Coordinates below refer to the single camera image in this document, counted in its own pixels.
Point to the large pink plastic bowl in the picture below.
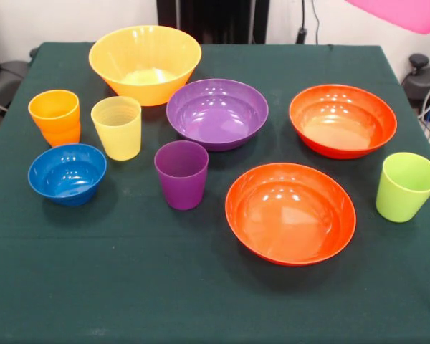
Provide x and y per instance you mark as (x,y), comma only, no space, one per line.
(408,18)

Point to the purple plastic cup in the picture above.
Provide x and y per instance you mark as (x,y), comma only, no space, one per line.
(181,186)

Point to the purple plastic bowl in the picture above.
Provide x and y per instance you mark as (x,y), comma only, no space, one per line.
(215,118)

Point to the red plastic bowl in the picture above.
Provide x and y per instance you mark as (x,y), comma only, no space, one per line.
(290,215)
(344,118)

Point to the yellow plastic cup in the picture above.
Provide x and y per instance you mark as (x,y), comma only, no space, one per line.
(118,139)

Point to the dark green table cloth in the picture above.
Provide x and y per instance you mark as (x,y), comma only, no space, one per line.
(165,268)

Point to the large orange plastic bowl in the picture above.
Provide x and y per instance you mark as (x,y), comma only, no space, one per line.
(147,46)

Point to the small blue plastic bowl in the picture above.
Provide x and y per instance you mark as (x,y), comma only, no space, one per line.
(66,175)

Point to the orange plastic cup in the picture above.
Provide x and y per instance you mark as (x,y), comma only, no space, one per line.
(62,138)
(53,107)

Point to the lime green plastic cup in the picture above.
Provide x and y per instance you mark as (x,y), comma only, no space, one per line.
(405,193)

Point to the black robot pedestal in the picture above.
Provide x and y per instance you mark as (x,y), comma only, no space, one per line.
(215,21)

